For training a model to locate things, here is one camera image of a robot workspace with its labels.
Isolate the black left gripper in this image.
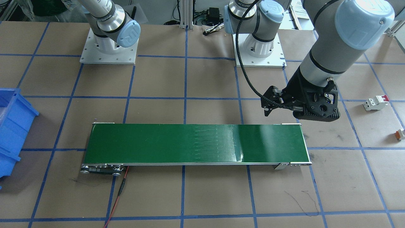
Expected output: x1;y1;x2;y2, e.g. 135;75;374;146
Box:
261;69;340;122

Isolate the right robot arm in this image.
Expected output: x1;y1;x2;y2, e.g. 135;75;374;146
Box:
79;0;141;48

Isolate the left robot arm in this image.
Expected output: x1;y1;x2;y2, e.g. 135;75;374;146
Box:
224;0;404;122

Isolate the white red circuit breaker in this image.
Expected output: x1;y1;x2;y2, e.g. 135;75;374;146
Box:
363;95;389;111

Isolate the white orange terminal block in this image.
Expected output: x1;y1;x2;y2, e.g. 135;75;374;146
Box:
394;129;405;141

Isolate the green conveyor belt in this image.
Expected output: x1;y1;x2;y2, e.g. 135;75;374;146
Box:
80;123;312;176

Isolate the blue plastic bin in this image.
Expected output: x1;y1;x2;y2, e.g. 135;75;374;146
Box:
0;88;39;178

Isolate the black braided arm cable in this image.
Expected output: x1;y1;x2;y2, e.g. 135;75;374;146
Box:
236;0;298;110

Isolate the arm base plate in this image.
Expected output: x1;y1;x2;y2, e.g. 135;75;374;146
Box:
238;33;286;68
80;29;138;65

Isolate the aluminium frame post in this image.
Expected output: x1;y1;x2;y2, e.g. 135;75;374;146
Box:
179;0;194;30

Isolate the red black conveyor cable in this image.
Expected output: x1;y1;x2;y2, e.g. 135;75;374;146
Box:
104;166;129;228

